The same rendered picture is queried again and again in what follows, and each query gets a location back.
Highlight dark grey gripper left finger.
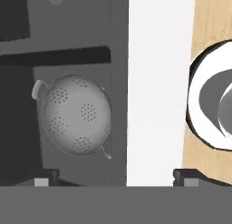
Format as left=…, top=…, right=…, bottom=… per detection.
left=5, top=168, right=61, bottom=188

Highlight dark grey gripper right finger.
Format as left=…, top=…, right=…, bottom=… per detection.
left=172, top=168, right=232, bottom=188

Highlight grey metal colander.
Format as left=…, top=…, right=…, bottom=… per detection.
left=31, top=74, right=113, bottom=160

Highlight white and black round object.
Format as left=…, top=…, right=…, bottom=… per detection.
left=185, top=39, right=232, bottom=151

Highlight white cupboard panel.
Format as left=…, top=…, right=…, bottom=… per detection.
left=126, top=0, right=197, bottom=188

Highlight dark grey open cupboard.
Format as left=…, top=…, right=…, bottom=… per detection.
left=0, top=0, right=130, bottom=188

